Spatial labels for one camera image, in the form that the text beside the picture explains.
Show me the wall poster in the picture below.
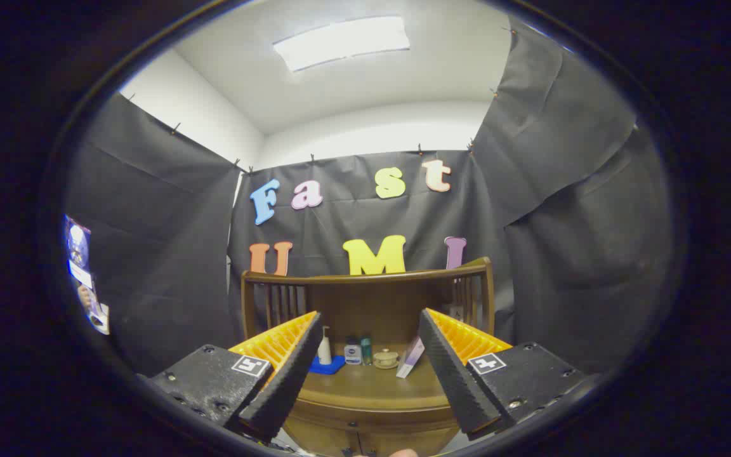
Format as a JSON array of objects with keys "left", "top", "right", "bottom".
[{"left": 64, "top": 215, "right": 110, "bottom": 335}]

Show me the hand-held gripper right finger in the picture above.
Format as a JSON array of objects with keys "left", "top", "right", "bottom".
[{"left": 418, "top": 308, "right": 595, "bottom": 440}]

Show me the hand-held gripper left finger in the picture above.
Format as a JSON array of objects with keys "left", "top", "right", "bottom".
[{"left": 139, "top": 310, "right": 323, "bottom": 445}]

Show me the wooden countertop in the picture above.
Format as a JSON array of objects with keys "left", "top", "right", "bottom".
[{"left": 299, "top": 355, "right": 455, "bottom": 413}]

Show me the blue folded cloth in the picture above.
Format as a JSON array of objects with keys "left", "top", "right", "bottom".
[{"left": 308, "top": 355, "right": 346, "bottom": 375}]

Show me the ceiling light panel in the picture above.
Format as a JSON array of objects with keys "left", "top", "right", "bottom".
[{"left": 273, "top": 16, "right": 411, "bottom": 72}]

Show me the purple white book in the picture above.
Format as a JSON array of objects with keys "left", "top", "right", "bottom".
[{"left": 396, "top": 336, "right": 425, "bottom": 380}]

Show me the wooden cabinet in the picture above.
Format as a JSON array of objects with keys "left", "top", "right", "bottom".
[{"left": 240, "top": 257, "right": 496, "bottom": 457}]

